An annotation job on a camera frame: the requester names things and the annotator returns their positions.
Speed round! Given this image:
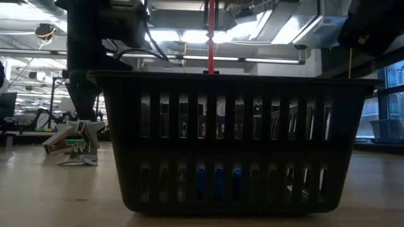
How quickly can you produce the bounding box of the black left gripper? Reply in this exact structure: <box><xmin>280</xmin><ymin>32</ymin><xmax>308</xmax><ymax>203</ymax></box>
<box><xmin>55</xmin><ymin>0</ymin><xmax>149</xmax><ymax>121</ymax></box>

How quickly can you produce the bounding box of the black slotted plastic basket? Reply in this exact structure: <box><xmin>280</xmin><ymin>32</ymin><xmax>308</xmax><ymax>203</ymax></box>
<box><xmin>86</xmin><ymin>69</ymin><xmax>383</xmax><ymax>217</ymax></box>

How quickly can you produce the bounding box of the blue mini stapler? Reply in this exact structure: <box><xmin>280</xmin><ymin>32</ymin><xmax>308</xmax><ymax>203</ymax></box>
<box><xmin>195</xmin><ymin>166</ymin><xmax>243</xmax><ymax>202</ymax></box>

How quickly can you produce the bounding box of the long office desk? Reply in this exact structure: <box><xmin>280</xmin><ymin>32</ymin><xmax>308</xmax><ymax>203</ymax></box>
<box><xmin>0</xmin><ymin>129</ymin><xmax>69</xmax><ymax>146</ymax></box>

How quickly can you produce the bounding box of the black monitor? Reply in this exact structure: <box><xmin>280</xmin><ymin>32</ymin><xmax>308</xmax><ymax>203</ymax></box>
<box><xmin>0</xmin><ymin>91</ymin><xmax>18</xmax><ymax>120</ymax></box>

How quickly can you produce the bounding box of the red desk lamp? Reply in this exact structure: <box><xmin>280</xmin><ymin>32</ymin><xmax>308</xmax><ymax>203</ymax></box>
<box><xmin>203</xmin><ymin>0</ymin><xmax>222</xmax><ymax>75</ymax></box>

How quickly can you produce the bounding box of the long fluorescent light fixture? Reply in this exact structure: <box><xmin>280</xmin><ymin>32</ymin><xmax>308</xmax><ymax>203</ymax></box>
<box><xmin>0</xmin><ymin>49</ymin><xmax>306</xmax><ymax>66</ymax></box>

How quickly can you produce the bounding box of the dark window counter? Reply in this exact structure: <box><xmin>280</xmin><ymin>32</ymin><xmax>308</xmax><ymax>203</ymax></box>
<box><xmin>353</xmin><ymin>142</ymin><xmax>404</xmax><ymax>155</ymax></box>

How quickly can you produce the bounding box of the grey plastic tub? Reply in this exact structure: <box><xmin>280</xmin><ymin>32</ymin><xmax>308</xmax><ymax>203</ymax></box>
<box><xmin>369</xmin><ymin>119</ymin><xmax>404</xmax><ymax>145</ymax></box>

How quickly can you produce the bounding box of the dark framed window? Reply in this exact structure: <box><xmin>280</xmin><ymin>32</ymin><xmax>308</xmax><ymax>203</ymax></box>
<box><xmin>356</xmin><ymin>59</ymin><xmax>404</xmax><ymax>141</ymax></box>

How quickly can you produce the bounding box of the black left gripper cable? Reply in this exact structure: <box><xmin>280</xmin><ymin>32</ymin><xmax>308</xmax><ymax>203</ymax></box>
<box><xmin>101</xmin><ymin>38</ymin><xmax>170</xmax><ymax>62</ymax></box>

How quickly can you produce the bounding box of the black ceiling cable reel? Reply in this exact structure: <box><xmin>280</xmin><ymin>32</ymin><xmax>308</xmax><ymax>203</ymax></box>
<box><xmin>33</xmin><ymin>22</ymin><xmax>58</xmax><ymax>41</ymax></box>

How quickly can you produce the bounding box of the silver ventilation duct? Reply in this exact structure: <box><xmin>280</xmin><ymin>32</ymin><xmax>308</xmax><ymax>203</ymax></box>
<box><xmin>252</xmin><ymin>0</ymin><xmax>353</xmax><ymax>50</ymax></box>

